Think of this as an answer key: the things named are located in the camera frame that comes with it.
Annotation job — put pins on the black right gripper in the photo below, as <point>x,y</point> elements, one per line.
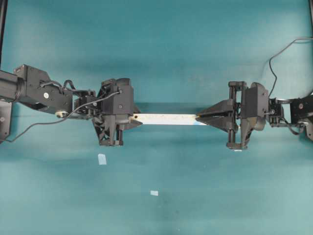
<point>254,108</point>

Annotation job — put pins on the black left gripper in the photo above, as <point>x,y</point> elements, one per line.
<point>112,117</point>

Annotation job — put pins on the particle board wooden plank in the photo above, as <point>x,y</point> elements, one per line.
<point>166,119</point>

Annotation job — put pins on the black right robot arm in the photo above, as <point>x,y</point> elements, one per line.
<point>295,114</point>

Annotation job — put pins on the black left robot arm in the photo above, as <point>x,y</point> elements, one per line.
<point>34,89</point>

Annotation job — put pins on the larger clear tape piece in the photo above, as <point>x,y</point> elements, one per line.
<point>102,160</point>

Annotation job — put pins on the black frame post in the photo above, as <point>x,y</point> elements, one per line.
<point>3,12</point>

